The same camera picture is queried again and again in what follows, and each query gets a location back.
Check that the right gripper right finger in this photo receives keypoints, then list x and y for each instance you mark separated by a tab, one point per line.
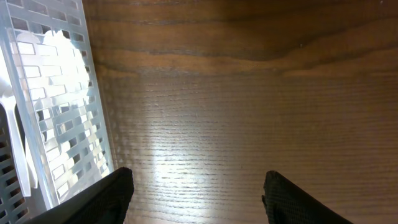
286	203

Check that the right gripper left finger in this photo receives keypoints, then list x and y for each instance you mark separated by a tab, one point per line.
106	201

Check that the white spoon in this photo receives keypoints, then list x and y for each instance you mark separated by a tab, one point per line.
23	161

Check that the clear plastic basket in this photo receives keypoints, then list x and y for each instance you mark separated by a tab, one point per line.
48	57

